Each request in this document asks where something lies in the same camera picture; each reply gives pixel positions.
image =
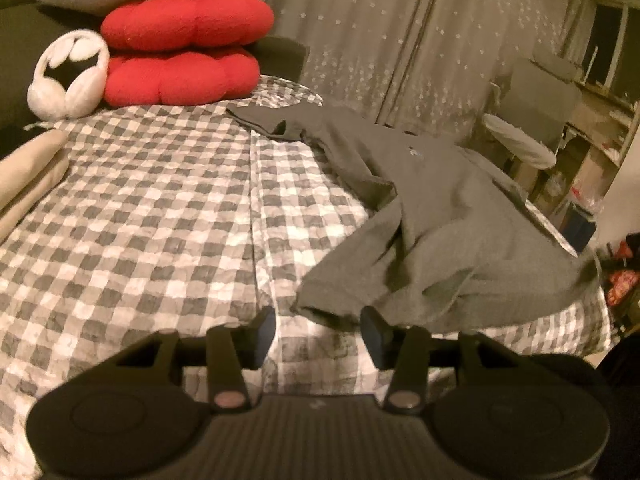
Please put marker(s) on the grey office chair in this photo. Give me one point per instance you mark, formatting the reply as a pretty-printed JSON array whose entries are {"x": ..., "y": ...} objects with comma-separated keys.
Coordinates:
[{"x": 540, "y": 95}]

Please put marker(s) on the wooden desk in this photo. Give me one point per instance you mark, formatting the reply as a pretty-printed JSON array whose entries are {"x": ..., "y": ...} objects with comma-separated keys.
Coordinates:
[{"x": 600, "y": 130}]

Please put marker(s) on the red bag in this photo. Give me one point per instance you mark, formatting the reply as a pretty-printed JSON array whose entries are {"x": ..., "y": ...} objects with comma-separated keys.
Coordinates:
[{"x": 622, "y": 280}]

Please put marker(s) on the dark blue bin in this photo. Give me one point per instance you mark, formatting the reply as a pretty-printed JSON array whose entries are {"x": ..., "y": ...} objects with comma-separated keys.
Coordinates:
[{"x": 582, "y": 230}]

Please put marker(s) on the white fluffy earmuffs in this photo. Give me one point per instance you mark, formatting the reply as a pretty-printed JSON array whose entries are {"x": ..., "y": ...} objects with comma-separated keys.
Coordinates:
[{"x": 70, "y": 95}]

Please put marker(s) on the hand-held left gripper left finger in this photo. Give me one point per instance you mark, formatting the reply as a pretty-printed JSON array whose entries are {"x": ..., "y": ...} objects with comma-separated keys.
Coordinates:
[{"x": 262, "y": 332}]

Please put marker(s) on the dark grey t-shirt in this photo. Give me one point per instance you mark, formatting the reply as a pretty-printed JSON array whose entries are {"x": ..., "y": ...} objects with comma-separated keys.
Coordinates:
[{"x": 440, "y": 210}]

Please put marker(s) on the grey star-print curtain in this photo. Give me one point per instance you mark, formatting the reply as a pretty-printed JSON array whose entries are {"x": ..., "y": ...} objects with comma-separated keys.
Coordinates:
[
  {"x": 490, "y": 25},
  {"x": 350, "y": 35}
]

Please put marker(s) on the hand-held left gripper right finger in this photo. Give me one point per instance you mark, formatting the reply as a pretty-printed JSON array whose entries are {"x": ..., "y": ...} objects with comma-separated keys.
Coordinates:
[{"x": 372, "y": 332}]

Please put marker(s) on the beige folded cloth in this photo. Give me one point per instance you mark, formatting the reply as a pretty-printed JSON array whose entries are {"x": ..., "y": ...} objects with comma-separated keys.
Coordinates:
[{"x": 30, "y": 175}]

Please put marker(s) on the grey checked blanket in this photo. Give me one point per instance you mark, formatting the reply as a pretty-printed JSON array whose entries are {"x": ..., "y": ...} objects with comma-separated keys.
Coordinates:
[{"x": 150, "y": 235}]

